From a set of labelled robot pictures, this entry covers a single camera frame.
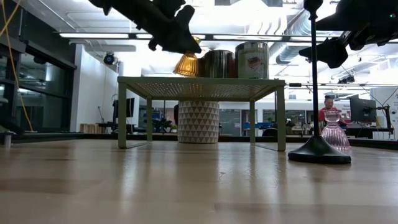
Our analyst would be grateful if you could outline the black tall candlestick holder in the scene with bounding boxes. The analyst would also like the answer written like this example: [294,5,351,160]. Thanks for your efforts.
[287,0,353,166]

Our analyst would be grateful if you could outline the white geometric plant pot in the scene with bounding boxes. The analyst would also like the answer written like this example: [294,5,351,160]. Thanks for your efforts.
[177,100,221,144]

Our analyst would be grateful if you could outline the candle tin pale label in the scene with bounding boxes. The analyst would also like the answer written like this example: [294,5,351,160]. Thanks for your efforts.
[234,41,270,80]

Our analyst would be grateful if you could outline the black ceiling spot lamp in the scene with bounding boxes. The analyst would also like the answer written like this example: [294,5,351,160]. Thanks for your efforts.
[103,52,116,66]

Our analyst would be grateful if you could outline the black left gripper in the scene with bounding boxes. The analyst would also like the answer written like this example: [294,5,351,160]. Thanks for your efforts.
[88,0,202,54]

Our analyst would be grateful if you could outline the yellow cable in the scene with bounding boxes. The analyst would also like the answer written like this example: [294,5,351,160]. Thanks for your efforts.
[0,0,34,132]

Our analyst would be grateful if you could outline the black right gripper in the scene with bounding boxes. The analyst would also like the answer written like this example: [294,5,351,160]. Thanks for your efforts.
[298,0,379,69]

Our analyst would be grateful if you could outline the amber glass candle holder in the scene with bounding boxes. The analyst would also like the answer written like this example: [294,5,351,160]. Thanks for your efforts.
[172,35,202,78]

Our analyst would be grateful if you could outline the pink glass candle holder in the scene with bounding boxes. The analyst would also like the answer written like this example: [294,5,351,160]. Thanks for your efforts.
[320,108,353,152]

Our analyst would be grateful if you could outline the black aluminium table frame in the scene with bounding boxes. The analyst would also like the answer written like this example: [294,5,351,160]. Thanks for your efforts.
[0,132,398,151]

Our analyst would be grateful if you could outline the overhead light bar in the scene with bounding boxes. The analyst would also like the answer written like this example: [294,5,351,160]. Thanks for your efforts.
[58,32,398,44]

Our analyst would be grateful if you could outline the black computer monitor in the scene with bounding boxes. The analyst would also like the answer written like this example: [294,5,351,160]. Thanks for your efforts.
[349,94,378,123]

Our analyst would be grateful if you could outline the candle tin red heart label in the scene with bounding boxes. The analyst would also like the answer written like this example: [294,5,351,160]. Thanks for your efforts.
[198,49,236,78]

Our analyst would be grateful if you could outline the person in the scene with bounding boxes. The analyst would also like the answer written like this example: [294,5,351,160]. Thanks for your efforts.
[318,95,345,123]

